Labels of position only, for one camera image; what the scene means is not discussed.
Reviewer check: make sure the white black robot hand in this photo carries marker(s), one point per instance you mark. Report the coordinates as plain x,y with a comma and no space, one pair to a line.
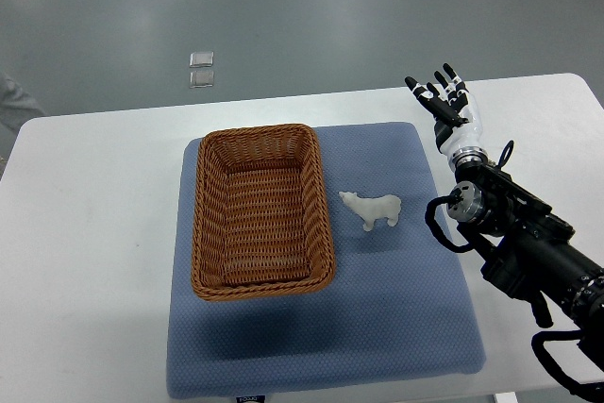
458,127

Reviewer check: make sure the white bear figurine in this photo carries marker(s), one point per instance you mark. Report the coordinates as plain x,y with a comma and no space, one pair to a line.
370,209

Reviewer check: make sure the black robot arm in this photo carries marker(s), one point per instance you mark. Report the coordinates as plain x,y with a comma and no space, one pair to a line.
527,256

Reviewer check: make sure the brown wicker basket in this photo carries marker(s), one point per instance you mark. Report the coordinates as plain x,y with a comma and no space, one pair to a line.
260,223

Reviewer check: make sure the blue textured mat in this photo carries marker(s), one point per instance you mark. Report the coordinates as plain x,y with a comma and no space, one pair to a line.
398,306

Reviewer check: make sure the lower floor plate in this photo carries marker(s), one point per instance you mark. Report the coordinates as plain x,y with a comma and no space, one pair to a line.
201,79

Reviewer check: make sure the floor plate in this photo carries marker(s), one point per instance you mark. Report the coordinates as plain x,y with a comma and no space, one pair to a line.
201,79
199,59

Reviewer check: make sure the upper floor plate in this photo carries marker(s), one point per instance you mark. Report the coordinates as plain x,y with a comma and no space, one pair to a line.
199,59

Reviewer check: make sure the person in grey trousers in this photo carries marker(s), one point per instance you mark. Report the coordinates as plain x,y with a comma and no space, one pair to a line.
17,106

